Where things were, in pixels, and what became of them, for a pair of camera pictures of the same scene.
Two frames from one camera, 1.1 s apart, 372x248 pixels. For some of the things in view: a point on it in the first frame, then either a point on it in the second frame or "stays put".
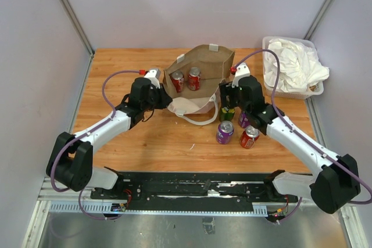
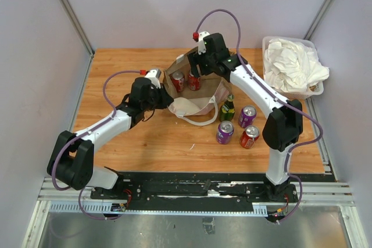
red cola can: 177,78 stays put
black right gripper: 226,89 to 195,59
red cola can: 194,78 stays put
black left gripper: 165,100 stays put
